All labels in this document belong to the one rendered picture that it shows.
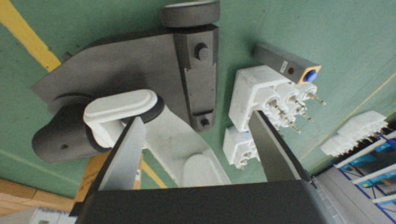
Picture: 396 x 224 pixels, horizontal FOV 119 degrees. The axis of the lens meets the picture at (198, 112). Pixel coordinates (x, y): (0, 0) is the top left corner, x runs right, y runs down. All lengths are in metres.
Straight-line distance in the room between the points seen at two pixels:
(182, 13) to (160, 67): 0.18
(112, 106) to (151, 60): 0.19
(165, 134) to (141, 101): 0.12
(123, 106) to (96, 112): 0.07
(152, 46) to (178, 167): 0.37
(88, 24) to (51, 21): 0.11
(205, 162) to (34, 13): 0.70
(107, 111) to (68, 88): 0.22
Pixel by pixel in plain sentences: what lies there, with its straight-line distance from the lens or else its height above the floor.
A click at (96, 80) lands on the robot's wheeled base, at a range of 0.55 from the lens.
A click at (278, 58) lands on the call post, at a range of 0.68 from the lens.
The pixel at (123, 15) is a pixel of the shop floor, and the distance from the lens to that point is 0.63.
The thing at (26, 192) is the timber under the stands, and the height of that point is 0.04.
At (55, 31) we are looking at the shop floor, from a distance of 0.72.
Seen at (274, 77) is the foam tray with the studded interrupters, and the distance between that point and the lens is 0.78.
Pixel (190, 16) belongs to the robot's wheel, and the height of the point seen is 0.20.
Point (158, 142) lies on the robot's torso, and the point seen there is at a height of 0.43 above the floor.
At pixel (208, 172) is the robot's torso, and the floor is 0.55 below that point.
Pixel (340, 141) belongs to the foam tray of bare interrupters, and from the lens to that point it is 3.39.
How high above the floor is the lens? 0.62
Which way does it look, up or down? 45 degrees down
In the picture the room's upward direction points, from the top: 158 degrees clockwise
